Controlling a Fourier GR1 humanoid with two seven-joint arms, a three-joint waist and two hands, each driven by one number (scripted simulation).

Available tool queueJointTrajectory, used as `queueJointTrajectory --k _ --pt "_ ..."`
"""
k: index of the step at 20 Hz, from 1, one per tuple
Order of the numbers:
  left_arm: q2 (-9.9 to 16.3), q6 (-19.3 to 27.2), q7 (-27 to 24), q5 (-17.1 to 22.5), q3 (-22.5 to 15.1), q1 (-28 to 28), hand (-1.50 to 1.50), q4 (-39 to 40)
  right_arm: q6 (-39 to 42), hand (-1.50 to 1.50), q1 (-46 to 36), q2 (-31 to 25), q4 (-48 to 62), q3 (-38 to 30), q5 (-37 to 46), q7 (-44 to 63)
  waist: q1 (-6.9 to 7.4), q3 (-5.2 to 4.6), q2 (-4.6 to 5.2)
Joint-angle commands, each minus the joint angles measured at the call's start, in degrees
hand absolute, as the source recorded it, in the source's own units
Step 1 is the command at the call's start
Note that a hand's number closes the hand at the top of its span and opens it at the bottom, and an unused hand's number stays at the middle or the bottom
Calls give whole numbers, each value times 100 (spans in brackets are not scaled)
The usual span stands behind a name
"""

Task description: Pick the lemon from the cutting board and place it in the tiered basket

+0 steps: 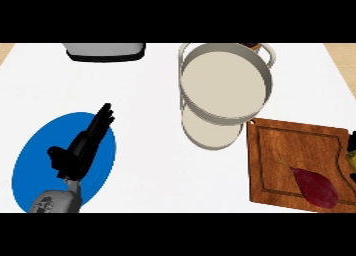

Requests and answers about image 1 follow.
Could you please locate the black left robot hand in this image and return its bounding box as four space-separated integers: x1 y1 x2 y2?
46 102 117 182

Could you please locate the brown wooden cutting board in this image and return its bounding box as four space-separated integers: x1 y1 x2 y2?
245 117 356 213

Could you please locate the beige tiered basket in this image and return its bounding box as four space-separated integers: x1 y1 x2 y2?
177 42 278 152

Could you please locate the blue oval placemat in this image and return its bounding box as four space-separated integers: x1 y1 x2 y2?
10 111 118 214

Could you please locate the dark red sweet potato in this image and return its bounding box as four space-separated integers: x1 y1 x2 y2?
281 158 341 210

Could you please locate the grey and black appliance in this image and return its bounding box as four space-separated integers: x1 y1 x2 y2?
62 42 148 63

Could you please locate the brown round object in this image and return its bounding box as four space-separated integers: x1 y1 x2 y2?
239 42 263 52

